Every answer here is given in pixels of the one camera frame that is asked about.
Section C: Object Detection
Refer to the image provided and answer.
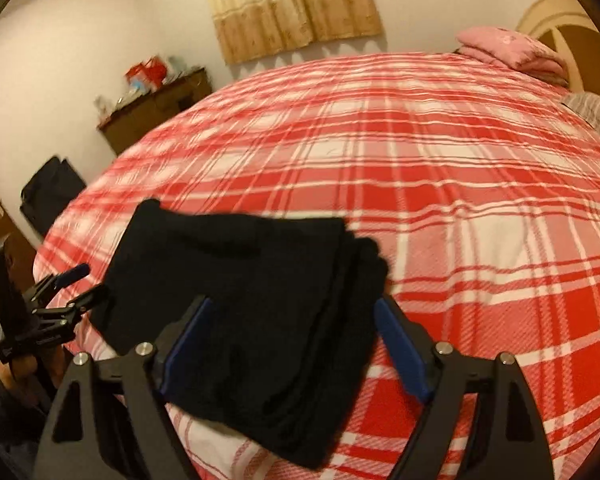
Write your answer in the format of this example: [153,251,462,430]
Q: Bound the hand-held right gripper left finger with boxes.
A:
[32,295,213,480]

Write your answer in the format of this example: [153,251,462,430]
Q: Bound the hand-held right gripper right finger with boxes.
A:
[372,294,553,480]

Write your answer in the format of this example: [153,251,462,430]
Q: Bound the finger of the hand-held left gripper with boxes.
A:
[26,262,92,307]
[31,284,109,327]

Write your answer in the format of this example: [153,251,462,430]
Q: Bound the black pants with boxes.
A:
[90,199,391,471]

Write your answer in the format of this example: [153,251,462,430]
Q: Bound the person's left forearm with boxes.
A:
[0,370,56,480]

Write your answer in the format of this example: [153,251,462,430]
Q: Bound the person's left hand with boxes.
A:
[0,346,67,402]

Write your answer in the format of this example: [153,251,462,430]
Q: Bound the black bag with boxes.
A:
[19,156,88,238]

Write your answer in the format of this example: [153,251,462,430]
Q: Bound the red plaid bed sheet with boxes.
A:
[32,52,600,480]

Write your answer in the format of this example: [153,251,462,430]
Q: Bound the brown wooden dresser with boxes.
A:
[97,66,215,157]

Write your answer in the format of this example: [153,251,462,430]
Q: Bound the red bag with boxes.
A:
[125,57,166,93]

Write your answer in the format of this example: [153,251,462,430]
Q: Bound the striped pillow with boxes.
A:
[562,91,600,151]

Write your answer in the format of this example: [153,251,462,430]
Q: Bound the pink folded pillow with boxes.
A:
[455,26,571,83]

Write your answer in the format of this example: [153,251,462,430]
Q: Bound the beige patterned curtain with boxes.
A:
[195,0,385,66]

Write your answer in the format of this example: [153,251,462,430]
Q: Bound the beige wooden headboard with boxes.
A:
[515,0,600,98]

